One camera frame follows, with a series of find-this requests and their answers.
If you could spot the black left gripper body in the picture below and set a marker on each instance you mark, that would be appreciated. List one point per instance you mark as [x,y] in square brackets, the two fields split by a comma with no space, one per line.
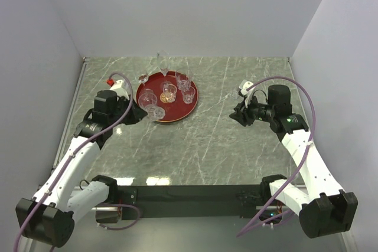
[123,104]

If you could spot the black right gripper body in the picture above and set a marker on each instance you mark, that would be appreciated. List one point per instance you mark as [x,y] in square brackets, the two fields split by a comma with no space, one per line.
[260,111]

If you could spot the small clear shot glass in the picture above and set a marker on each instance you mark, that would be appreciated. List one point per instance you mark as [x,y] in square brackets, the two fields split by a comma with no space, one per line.
[188,95]
[155,112]
[234,94]
[170,92]

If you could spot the clear faceted tumbler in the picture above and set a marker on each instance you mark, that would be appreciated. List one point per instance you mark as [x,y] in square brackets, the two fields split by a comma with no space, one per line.
[183,79]
[147,98]

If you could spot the clear stemmed wine glass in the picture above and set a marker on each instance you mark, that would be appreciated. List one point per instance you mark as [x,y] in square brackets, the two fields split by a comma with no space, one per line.
[142,78]

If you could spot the tall clear champagne flute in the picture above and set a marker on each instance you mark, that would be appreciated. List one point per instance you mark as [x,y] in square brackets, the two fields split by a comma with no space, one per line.
[163,61]

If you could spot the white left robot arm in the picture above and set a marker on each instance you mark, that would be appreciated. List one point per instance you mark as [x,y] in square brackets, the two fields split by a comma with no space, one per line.
[51,214]

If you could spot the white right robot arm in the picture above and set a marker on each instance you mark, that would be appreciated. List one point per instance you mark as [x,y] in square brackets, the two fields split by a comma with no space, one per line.
[326,208]

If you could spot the red round lacquer tray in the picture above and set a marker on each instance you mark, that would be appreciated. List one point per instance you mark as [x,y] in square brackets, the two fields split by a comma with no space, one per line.
[176,110]

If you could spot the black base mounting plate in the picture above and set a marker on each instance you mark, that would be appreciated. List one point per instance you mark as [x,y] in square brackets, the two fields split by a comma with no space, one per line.
[164,201]

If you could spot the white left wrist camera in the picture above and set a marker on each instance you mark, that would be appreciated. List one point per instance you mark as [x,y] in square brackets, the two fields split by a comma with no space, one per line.
[119,86]

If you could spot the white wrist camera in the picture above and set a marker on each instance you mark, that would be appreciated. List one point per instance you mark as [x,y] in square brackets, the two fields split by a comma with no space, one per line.
[245,90]
[119,86]

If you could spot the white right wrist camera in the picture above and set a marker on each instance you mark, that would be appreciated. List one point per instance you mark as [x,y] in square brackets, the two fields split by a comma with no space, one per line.
[245,90]

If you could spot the aluminium extrusion rail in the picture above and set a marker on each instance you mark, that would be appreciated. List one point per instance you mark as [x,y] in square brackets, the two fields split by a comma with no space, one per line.
[59,196]

